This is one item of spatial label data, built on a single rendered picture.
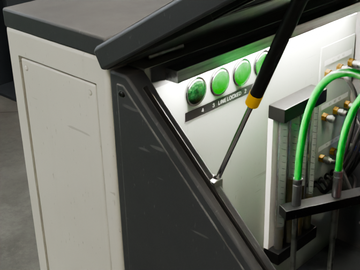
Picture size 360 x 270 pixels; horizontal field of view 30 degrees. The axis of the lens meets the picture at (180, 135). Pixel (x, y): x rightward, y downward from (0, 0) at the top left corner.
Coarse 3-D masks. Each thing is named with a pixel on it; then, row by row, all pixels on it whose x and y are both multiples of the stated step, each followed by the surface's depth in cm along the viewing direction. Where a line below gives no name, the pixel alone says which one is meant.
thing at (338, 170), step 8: (352, 104) 124; (352, 112) 124; (352, 120) 125; (344, 128) 127; (344, 136) 127; (344, 144) 128; (336, 160) 130; (336, 168) 131; (336, 176) 131; (336, 184) 132; (336, 192) 133
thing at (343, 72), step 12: (336, 72) 109; (348, 72) 106; (324, 84) 114; (312, 96) 117; (312, 108) 119; (300, 132) 124; (300, 144) 125; (300, 156) 126; (300, 168) 127; (300, 180) 128
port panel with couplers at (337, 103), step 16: (320, 48) 137; (336, 48) 141; (352, 48) 146; (320, 64) 138; (336, 64) 143; (352, 64) 145; (320, 80) 140; (336, 80) 145; (336, 96) 147; (320, 112) 144; (336, 112) 147; (320, 128) 146; (336, 128) 151; (320, 144) 148; (336, 144) 153; (320, 160) 148
